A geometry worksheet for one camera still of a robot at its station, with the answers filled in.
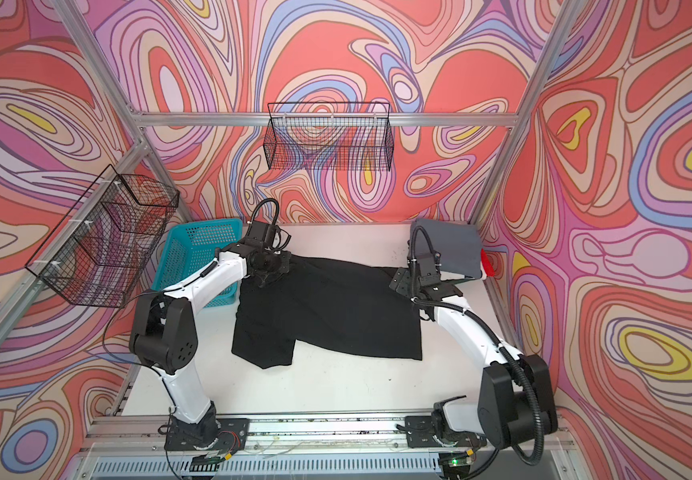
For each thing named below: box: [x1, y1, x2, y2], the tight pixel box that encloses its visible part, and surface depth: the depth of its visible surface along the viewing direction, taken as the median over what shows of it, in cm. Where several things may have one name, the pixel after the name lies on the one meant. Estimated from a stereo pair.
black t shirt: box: [231, 256, 423, 369], surface depth 93 cm
